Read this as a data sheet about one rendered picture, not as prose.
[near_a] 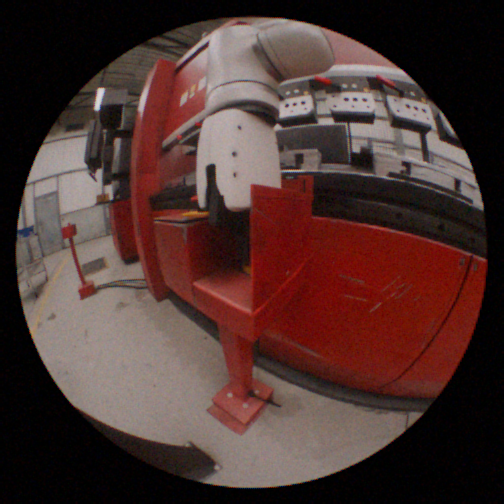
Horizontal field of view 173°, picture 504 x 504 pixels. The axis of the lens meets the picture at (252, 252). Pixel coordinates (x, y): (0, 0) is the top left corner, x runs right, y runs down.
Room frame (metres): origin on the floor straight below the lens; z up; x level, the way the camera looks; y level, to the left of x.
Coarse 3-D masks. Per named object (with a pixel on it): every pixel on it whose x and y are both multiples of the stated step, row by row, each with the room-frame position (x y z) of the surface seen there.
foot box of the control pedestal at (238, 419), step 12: (228, 384) 0.27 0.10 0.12; (264, 384) 0.28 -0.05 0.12; (216, 396) 0.21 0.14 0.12; (264, 396) 0.22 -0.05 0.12; (216, 408) 0.18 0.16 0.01; (228, 408) 0.16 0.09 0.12; (240, 408) 0.16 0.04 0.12; (252, 408) 0.16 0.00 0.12; (264, 408) 0.19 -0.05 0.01; (228, 420) 0.12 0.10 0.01; (240, 420) 0.11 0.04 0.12; (252, 420) 0.12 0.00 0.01; (240, 432) 0.06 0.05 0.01
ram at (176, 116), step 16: (336, 32) 0.34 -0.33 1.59; (336, 48) 0.36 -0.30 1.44; (352, 48) 0.32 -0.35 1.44; (368, 48) 0.29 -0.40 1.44; (192, 64) 0.92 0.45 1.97; (336, 64) 0.38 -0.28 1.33; (352, 64) 0.34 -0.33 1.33; (368, 64) 0.31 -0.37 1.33; (384, 64) 0.27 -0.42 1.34; (176, 80) 1.05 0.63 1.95; (192, 80) 0.88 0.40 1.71; (288, 80) 0.49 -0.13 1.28; (368, 80) 0.34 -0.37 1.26; (400, 80) 0.25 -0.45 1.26; (176, 96) 1.01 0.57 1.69; (192, 96) 0.86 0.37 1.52; (176, 112) 0.98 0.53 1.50; (192, 112) 0.84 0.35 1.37; (176, 128) 0.96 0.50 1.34; (176, 144) 1.08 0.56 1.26
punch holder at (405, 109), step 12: (396, 84) 0.26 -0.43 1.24; (408, 84) 0.23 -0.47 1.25; (384, 96) 0.32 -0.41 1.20; (396, 96) 0.27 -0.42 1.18; (408, 96) 0.25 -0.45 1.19; (420, 96) 0.22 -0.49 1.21; (396, 108) 0.28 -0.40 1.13; (408, 108) 0.26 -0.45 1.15; (420, 108) 0.23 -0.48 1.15; (396, 120) 0.30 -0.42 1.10; (408, 120) 0.27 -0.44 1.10; (420, 120) 0.23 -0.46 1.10; (432, 120) 0.21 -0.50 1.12; (420, 132) 0.28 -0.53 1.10
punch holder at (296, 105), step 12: (288, 84) 0.49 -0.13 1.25; (300, 84) 0.46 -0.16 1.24; (288, 96) 0.49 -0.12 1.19; (300, 96) 0.46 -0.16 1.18; (312, 96) 0.46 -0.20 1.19; (288, 108) 0.49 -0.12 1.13; (300, 108) 0.46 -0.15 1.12; (312, 108) 0.44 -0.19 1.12; (288, 120) 0.52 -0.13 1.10; (300, 120) 0.51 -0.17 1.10; (312, 120) 0.49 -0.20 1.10
